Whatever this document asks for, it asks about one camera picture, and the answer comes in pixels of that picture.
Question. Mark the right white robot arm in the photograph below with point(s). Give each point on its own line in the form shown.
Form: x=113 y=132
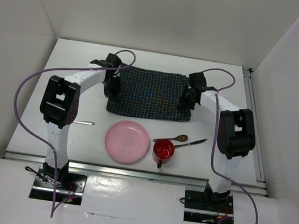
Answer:
x=234 y=136

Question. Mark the red mug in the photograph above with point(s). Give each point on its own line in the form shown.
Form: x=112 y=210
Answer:
x=163 y=151

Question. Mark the dark checked cloth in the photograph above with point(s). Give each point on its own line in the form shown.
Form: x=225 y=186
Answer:
x=150 y=94

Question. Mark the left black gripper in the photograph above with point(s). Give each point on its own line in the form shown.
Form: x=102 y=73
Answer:
x=112 y=93

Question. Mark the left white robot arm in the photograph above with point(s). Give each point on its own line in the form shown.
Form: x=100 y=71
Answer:
x=60 y=104

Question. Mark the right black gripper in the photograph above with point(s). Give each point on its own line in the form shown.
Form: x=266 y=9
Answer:
x=183 y=101

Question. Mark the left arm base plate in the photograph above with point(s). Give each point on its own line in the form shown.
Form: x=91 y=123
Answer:
x=70 y=190

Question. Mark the pink plate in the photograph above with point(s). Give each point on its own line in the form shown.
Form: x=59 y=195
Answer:
x=126 y=142

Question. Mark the steel knife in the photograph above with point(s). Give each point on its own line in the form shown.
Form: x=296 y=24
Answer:
x=190 y=143

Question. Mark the steel fork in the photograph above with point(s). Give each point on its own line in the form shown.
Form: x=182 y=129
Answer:
x=84 y=122

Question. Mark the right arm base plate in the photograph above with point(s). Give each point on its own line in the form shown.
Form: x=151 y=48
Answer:
x=198 y=211

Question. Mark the aluminium front rail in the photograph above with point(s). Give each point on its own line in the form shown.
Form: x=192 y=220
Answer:
x=102 y=169

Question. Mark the wooden spoon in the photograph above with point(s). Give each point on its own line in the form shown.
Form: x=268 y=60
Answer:
x=179 y=138

